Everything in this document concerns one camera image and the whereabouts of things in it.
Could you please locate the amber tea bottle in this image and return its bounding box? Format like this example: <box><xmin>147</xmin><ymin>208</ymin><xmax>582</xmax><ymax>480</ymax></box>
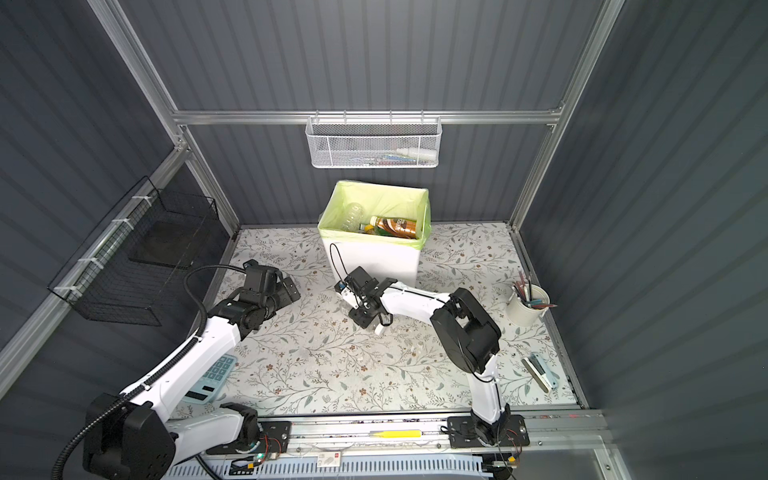
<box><xmin>369</xmin><ymin>216</ymin><xmax>418</xmax><ymax>240</ymax></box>

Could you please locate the clear bottle white cap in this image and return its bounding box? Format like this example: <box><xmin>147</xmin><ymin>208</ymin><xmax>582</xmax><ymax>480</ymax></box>
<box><xmin>340</xmin><ymin>202</ymin><xmax>366</xmax><ymax>233</ymax></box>

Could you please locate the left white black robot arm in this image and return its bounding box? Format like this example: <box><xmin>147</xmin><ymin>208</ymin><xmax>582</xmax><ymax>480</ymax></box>
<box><xmin>72</xmin><ymin>260</ymin><xmax>300</xmax><ymax>479</ymax></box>

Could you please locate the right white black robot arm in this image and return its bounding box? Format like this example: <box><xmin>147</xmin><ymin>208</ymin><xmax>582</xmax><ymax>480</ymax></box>
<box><xmin>334</xmin><ymin>267</ymin><xmax>530</xmax><ymax>453</ymax></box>

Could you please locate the white waste bin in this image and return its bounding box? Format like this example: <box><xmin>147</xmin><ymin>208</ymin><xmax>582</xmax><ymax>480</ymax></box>
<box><xmin>322</xmin><ymin>238</ymin><xmax>421</xmax><ymax>287</ymax></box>

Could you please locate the green plastic bin liner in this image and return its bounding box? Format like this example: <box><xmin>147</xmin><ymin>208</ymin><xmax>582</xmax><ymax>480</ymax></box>
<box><xmin>318</xmin><ymin>180</ymin><xmax>431</xmax><ymax>250</ymax></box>

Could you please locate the floral patterned table mat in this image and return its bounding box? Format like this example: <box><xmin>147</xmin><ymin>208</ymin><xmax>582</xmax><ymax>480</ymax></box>
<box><xmin>215</xmin><ymin>223</ymin><xmax>577</xmax><ymax>416</ymax></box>

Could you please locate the teal calculator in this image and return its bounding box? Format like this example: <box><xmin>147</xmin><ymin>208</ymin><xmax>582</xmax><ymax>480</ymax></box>
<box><xmin>182</xmin><ymin>354</ymin><xmax>238</xmax><ymax>404</ymax></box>

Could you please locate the white tube in basket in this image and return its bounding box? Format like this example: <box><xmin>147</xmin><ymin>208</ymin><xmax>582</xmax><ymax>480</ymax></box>
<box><xmin>396</xmin><ymin>147</ymin><xmax>439</xmax><ymax>163</ymax></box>

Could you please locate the white cup with pens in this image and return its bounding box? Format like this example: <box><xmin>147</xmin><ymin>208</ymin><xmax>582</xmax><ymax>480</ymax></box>
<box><xmin>505</xmin><ymin>270</ymin><xmax>557</xmax><ymax>328</ymax></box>

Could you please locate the white stapler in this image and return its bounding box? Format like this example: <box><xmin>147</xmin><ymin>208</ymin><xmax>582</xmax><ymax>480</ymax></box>
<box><xmin>522</xmin><ymin>352</ymin><xmax>559</xmax><ymax>393</ymax></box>

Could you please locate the black corrugated left cable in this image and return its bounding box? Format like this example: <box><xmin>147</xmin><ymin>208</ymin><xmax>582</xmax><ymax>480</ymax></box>
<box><xmin>50</xmin><ymin>263</ymin><xmax>250</xmax><ymax>480</ymax></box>

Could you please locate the black wire side basket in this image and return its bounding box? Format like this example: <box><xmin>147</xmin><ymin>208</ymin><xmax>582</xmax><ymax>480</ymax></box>
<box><xmin>48</xmin><ymin>179</ymin><xmax>221</xmax><ymax>327</ymax></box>

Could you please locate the white wire wall basket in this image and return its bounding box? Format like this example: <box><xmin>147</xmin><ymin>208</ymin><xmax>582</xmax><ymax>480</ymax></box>
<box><xmin>305</xmin><ymin>117</ymin><xmax>443</xmax><ymax>169</ymax></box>

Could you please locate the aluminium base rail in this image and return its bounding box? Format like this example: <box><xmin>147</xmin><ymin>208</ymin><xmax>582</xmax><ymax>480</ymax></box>
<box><xmin>119</xmin><ymin>410</ymin><xmax>625</xmax><ymax>480</ymax></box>

